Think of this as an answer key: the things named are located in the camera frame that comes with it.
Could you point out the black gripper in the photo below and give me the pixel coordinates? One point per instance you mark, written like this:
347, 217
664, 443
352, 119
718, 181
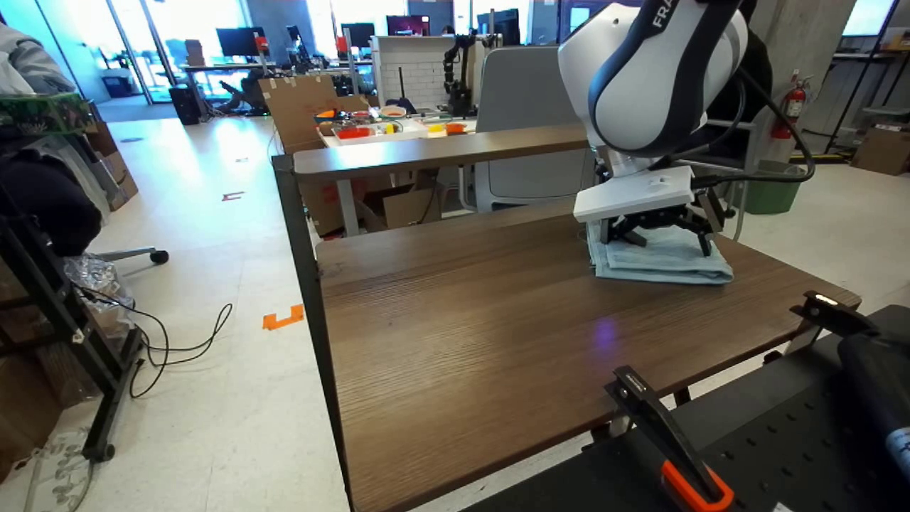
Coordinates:
670, 217

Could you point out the light blue towel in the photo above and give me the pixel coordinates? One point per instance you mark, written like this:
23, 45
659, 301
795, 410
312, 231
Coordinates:
664, 265

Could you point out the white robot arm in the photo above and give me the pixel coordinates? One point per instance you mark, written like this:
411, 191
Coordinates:
656, 96

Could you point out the green bin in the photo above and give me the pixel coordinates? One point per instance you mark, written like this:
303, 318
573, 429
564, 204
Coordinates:
771, 194

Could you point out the pale grey highback chair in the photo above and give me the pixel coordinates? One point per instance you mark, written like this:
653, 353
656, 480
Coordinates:
531, 96

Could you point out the brown cardboard box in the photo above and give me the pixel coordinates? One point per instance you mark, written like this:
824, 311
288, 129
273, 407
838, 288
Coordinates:
403, 206
23, 407
883, 153
114, 174

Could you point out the long wooden desk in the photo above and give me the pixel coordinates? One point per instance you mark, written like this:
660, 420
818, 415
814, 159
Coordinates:
427, 149

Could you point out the black upright device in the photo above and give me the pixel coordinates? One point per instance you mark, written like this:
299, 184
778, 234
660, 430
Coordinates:
460, 76

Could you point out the white tray with colourful parts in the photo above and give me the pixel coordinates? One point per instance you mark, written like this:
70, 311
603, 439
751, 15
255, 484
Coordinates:
400, 133

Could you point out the white cabinet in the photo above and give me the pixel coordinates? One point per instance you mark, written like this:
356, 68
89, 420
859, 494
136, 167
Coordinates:
416, 73

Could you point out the black computer monitor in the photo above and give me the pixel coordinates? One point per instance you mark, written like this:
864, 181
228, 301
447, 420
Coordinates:
356, 36
244, 41
409, 25

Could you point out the upright cardboard sheet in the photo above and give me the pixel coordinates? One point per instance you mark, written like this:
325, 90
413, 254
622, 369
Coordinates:
299, 110

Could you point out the orange floor tape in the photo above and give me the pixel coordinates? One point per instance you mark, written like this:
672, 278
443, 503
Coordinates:
282, 321

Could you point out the chair base leg with caster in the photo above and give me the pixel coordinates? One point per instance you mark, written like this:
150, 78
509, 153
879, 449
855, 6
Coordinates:
157, 257

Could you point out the clear plastic bag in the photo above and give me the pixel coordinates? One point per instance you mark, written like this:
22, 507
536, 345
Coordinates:
89, 278

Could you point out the black tripod stand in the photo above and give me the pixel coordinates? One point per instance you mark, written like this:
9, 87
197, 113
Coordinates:
59, 302

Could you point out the seated person in dark clothes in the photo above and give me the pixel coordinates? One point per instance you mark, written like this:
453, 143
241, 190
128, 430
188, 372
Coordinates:
39, 200

